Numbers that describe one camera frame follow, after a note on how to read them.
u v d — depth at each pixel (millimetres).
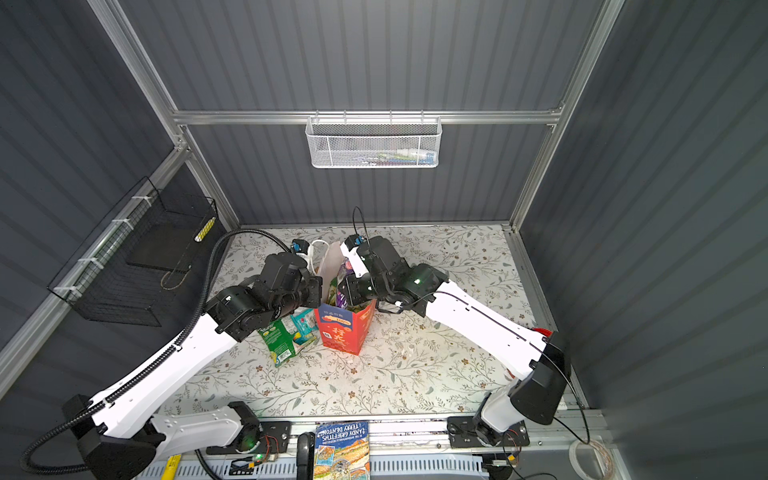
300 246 619
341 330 748
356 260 630
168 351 422
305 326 881
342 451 694
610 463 690
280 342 863
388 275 518
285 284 516
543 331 439
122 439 391
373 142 1238
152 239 786
